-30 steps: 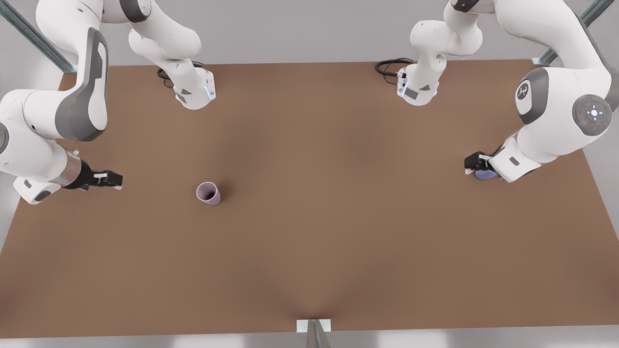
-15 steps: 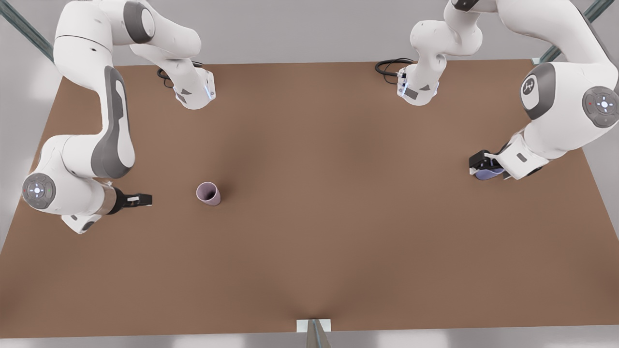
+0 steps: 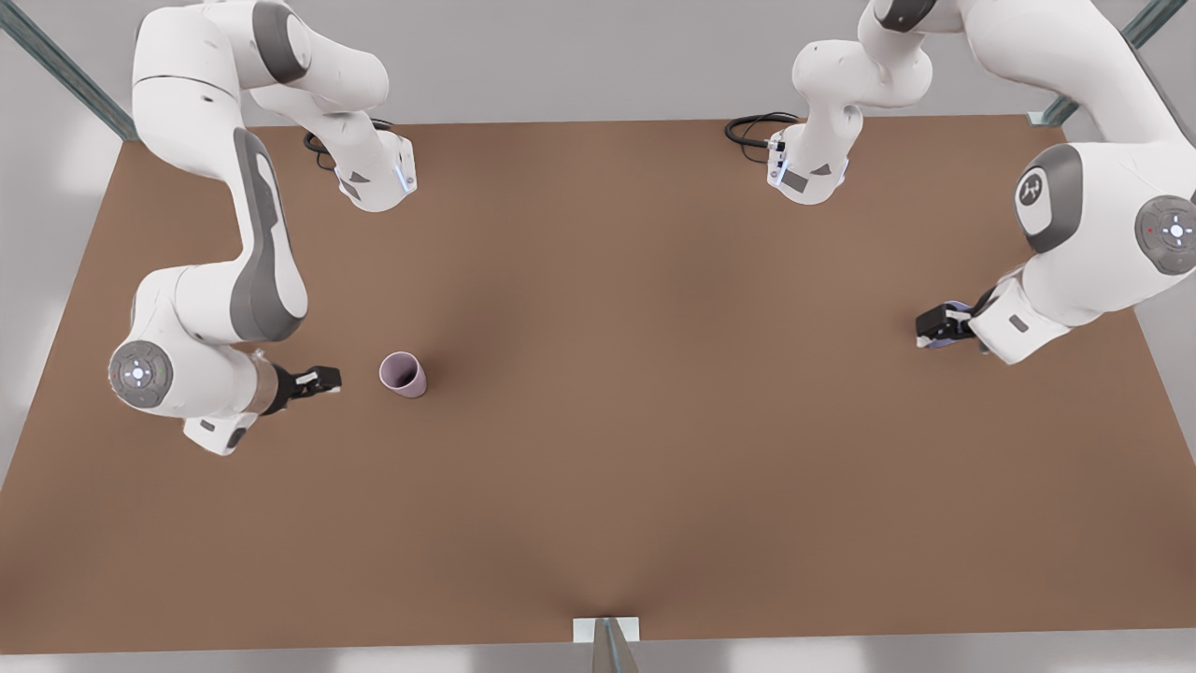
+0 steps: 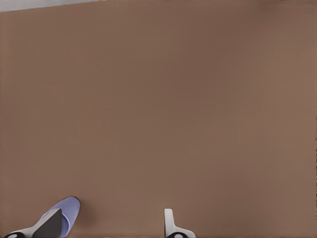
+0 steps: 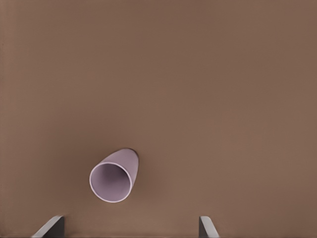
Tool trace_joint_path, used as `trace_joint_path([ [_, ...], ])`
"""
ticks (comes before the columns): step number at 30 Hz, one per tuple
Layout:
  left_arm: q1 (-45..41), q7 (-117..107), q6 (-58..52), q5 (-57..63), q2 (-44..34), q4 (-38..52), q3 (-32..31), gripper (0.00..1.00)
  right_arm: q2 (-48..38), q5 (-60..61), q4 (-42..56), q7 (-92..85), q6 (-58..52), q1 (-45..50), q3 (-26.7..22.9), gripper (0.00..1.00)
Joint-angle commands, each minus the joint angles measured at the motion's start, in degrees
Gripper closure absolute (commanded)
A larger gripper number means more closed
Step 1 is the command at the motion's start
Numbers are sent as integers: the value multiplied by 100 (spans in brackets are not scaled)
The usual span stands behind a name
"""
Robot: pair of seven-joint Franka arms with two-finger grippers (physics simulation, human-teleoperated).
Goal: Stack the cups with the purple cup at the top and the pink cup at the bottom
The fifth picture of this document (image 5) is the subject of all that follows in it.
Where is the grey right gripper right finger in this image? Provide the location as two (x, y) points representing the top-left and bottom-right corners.
(199, 215), (220, 238)

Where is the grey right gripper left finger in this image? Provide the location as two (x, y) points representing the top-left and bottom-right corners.
(31, 215), (65, 238)

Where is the purple cup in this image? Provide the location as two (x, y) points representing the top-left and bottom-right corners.
(89, 148), (139, 203)

